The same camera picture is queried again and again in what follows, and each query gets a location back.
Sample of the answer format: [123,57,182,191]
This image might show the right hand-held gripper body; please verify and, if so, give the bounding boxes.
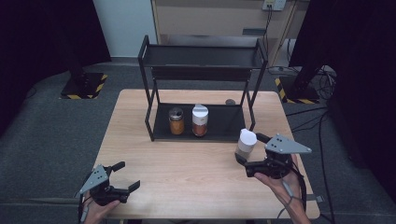
[245,133,312,180]

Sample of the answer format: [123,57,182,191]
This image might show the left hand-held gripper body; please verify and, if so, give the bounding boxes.
[78,164,130,206]

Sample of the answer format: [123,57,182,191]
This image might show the white-lid grey spice jar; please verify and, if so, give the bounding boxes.
[235,128,258,161]

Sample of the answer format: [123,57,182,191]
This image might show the black metal two-tier rack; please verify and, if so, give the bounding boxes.
[137,35,269,143]

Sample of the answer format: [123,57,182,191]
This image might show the white-lid red-brown spice jar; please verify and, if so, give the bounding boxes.
[191,104,209,137]

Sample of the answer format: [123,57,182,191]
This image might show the silver-lid orange spice jar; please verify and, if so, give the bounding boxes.
[168,106,186,135]

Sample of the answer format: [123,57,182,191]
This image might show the person's left hand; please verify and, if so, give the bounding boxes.
[82,190,120,224]

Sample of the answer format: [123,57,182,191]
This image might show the person's right hand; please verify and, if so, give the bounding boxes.
[253,155,307,209]

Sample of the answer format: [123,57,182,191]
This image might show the black stand with striped base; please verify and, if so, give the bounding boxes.
[59,57,108,101]
[274,64,321,105]

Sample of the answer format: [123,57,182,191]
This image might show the black curtain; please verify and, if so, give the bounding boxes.
[0,0,112,138]
[289,0,396,195]

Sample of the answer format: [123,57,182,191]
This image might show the light wooden cabinet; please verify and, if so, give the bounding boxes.
[150,0,309,66]

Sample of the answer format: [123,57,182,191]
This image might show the right hand-held gripper cable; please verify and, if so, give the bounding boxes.
[290,166,308,213]

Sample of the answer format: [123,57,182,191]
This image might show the long black floor cable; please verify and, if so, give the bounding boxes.
[285,106,336,224]

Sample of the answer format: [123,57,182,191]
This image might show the bundle of cables on floor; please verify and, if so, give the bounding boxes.
[267,64,338,101]

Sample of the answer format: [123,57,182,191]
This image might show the black cable from wall socket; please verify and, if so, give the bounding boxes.
[262,5,274,54]

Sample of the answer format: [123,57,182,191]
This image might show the white wall socket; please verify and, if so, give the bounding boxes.
[262,0,287,12]

